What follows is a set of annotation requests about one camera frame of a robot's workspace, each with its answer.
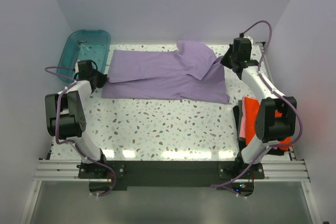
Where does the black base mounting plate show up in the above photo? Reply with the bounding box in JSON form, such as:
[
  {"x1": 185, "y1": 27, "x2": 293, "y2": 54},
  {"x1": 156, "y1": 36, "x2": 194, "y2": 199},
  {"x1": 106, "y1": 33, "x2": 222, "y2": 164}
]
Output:
[{"x1": 77, "y1": 161, "x2": 265, "y2": 193}]

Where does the aluminium frame rail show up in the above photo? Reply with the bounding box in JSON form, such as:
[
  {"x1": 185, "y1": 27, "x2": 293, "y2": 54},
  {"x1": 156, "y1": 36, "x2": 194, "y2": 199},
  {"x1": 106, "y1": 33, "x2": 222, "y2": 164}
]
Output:
[{"x1": 34, "y1": 160, "x2": 310, "y2": 182}]

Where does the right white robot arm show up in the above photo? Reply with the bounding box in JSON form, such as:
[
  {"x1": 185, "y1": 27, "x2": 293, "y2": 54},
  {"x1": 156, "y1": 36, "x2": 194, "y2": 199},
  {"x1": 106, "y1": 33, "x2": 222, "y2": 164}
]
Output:
[{"x1": 221, "y1": 35, "x2": 297, "y2": 178}]

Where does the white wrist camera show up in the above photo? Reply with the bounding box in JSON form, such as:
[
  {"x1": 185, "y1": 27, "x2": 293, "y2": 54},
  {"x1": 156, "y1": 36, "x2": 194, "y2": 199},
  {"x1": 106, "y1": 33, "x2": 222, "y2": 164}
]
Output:
[
  {"x1": 75, "y1": 62, "x2": 79, "y2": 73},
  {"x1": 239, "y1": 33, "x2": 254, "y2": 45}
]

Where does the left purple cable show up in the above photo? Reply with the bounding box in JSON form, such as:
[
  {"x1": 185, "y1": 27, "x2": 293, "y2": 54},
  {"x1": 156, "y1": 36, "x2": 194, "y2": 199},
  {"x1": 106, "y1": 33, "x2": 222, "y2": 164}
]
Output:
[{"x1": 44, "y1": 66, "x2": 118, "y2": 198}]

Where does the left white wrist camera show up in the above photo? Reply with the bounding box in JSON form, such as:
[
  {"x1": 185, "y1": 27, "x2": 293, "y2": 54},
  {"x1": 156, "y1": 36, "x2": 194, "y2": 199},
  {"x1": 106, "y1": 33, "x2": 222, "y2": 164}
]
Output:
[{"x1": 75, "y1": 62, "x2": 79, "y2": 73}]

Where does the purple cable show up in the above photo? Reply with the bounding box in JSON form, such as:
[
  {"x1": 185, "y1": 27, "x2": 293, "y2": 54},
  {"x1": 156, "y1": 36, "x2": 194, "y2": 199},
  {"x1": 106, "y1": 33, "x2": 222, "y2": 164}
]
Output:
[
  {"x1": 211, "y1": 20, "x2": 305, "y2": 190},
  {"x1": 44, "y1": 66, "x2": 118, "y2": 198}
]

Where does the pink folded t shirt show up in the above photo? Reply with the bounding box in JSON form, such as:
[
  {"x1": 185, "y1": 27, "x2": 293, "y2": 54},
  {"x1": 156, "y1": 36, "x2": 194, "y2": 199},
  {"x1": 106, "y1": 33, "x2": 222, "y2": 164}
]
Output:
[{"x1": 239, "y1": 99, "x2": 246, "y2": 138}]

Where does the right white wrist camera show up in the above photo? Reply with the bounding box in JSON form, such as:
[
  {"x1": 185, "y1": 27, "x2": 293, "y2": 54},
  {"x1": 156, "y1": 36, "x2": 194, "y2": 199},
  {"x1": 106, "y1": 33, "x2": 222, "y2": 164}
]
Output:
[{"x1": 239, "y1": 33, "x2": 254, "y2": 45}]

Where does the purple t shirt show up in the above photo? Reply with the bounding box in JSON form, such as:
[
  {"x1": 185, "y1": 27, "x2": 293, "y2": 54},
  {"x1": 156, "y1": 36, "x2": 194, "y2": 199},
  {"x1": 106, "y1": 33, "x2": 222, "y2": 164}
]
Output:
[{"x1": 102, "y1": 40, "x2": 229, "y2": 104}]

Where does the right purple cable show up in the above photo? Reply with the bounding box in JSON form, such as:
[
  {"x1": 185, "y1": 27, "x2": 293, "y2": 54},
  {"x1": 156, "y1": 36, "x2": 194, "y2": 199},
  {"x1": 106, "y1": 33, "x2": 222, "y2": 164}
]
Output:
[{"x1": 211, "y1": 20, "x2": 305, "y2": 190}]

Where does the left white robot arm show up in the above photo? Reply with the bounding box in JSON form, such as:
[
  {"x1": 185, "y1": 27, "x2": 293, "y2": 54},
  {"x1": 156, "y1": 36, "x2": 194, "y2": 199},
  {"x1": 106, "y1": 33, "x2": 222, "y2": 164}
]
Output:
[{"x1": 45, "y1": 60, "x2": 109, "y2": 178}]

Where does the teal plastic basket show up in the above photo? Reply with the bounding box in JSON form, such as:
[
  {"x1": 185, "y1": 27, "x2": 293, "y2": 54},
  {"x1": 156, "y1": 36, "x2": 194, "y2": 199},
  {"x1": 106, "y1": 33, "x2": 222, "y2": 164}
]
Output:
[{"x1": 57, "y1": 30, "x2": 111, "y2": 83}]

